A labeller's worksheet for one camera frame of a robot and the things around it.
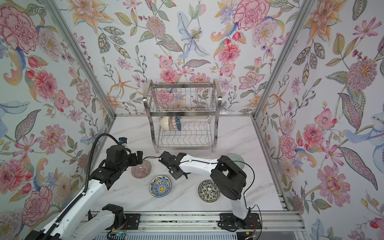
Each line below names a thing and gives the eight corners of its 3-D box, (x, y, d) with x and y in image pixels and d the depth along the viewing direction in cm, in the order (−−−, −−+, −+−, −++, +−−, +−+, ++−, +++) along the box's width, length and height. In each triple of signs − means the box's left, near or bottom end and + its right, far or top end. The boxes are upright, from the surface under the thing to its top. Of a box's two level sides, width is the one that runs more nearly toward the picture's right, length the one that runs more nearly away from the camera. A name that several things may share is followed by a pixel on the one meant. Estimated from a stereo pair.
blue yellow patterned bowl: (149, 198, 83) (147, 195, 79) (152, 178, 90) (151, 175, 86) (171, 198, 83) (170, 195, 79) (172, 178, 90) (172, 175, 86)
